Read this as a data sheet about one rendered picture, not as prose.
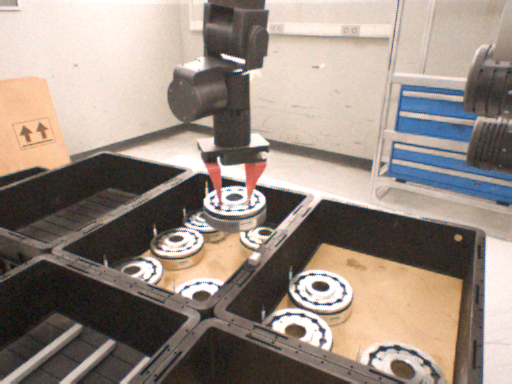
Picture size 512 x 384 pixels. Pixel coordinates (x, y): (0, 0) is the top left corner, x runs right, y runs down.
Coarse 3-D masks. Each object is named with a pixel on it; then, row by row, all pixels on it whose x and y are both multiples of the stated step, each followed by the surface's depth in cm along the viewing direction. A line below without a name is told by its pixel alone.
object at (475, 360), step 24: (408, 216) 73; (480, 240) 66; (264, 264) 59; (480, 264) 59; (240, 288) 54; (480, 288) 54; (216, 312) 50; (480, 312) 50; (264, 336) 46; (288, 336) 46; (480, 336) 46; (336, 360) 43; (480, 360) 43
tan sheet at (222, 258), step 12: (180, 228) 89; (228, 240) 85; (216, 252) 80; (228, 252) 80; (240, 252) 80; (204, 264) 77; (216, 264) 77; (228, 264) 77; (240, 264) 77; (168, 276) 73; (180, 276) 73; (192, 276) 73; (204, 276) 73; (216, 276) 73; (228, 276) 73; (168, 288) 70
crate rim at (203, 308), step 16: (192, 176) 91; (208, 176) 92; (224, 176) 91; (160, 192) 83; (288, 192) 83; (304, 192) 83; (128, 208) 76; (304, 208) 76; (288, 224) 70; (80, 240) 66; (272, 240) 65; (64, 256) 61; (112, 272) 58; (240, 272) 57; (144, 288) 54; (160, 288) 54; (224, 288) 54; (192, 304) 51; (208, 304) 51
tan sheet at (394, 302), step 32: (320, 256) 79; (352, 256) 79; (352, 288) 70; (384, 288) 70; (416, 288) 70; (448, 288) 70; (352, 320) 63; (384, 320) 63; (416, 320) 63; (448, 320) 63; (352, 352) 57; (448, 352) 57
